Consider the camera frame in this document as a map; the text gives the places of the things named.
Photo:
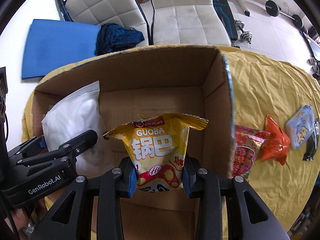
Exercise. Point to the black snack bag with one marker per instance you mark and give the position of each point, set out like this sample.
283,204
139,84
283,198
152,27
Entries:
312,142

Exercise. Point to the yellow tablecloth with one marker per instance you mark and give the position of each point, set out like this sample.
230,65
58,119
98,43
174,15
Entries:
263,86

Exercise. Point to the left white padded chair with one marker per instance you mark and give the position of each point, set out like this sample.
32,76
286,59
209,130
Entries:
127,13

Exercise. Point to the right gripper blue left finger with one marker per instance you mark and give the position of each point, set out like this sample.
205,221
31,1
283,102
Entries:
129,178

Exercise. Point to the blue foam mat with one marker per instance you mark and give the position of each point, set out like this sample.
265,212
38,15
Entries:
51,44

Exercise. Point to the right white padded chair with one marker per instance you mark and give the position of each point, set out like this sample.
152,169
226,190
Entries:
187,22

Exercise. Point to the person's left hand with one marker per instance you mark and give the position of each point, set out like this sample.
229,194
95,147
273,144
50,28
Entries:
21,218

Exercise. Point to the blue cartoon tissue pack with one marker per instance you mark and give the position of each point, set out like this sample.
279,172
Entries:
300,127

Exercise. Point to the white padded chair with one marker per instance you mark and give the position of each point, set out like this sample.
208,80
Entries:
127,13
187,22

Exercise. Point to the red snack bag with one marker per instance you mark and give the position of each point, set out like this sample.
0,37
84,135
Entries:
248,144

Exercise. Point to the dark blue crumpled cloth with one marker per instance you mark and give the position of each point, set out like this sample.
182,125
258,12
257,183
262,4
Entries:
113,37

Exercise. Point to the orange snack bag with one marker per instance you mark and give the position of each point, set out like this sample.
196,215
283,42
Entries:
276,146

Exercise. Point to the floor barbell with plates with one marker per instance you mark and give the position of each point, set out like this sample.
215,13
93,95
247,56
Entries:
274,10

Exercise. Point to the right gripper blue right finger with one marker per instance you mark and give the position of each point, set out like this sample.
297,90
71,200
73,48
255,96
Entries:
189,177

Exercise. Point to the chrome dumbbell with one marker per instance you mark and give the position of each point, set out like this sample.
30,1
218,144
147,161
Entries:
245,36

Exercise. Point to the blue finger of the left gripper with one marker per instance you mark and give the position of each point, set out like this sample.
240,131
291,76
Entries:
71,149
29,148

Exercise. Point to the white clear plastic bag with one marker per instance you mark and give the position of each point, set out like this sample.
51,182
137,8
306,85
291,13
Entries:
72,116

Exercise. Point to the black blue weight bench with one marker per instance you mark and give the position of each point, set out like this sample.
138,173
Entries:
224,13

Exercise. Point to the yellow guoba snack bag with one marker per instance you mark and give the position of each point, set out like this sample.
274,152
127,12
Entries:
157,148

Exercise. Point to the open cardboard box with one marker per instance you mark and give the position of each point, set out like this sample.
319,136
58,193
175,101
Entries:
151,81

